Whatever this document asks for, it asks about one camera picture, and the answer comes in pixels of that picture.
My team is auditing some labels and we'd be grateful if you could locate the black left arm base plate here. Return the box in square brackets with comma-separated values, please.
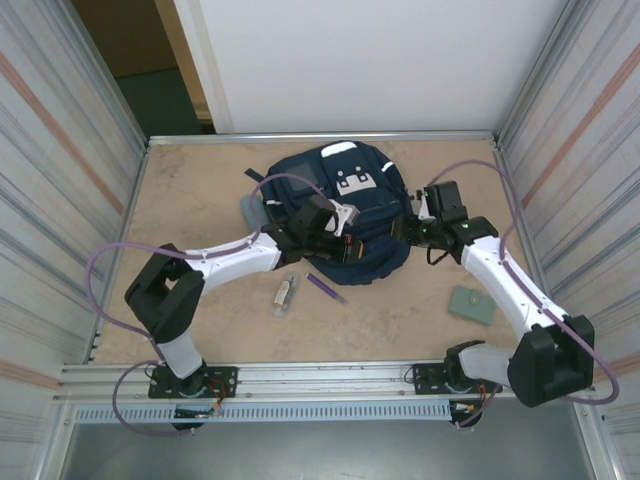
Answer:
[148, 366, 239, 400]

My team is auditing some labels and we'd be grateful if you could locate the tan wooden door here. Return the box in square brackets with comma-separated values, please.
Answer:
[152, 0, 214, 122]

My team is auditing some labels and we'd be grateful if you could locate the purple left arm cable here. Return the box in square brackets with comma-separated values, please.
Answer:
[86, 172, 332, 438]

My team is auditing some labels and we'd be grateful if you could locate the green wallet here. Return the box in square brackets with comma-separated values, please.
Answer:
[446, 284, 499, 329]

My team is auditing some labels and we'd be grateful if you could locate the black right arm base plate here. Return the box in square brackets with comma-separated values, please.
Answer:
[409, 362, 504, 397]

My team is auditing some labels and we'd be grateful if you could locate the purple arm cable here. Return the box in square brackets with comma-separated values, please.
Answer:
[86, 172, 332, 438]
[427, 158, 621, 429]

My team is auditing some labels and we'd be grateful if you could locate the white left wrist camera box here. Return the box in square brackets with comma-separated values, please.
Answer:
[327, 199, 362, 238]

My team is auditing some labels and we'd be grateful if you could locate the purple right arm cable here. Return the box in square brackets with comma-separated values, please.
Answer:
[427, 158, 621, 429]

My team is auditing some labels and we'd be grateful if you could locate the navy blue student backpack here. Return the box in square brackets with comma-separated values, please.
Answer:
[243, 140, 417, 287]

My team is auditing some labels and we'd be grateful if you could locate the aluminium mounting rail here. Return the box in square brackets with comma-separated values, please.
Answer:
[52, 355, 600, 404]

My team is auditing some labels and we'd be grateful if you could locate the grey slotted cable duct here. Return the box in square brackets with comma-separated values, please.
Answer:
[72, 402, 454, 424]

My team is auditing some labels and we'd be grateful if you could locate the purple pen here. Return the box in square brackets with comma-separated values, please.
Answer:
[305, 272, 348, 306]

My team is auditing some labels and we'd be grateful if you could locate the aluminium table edge frame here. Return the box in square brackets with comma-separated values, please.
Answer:
[144, 129, 504, 151]

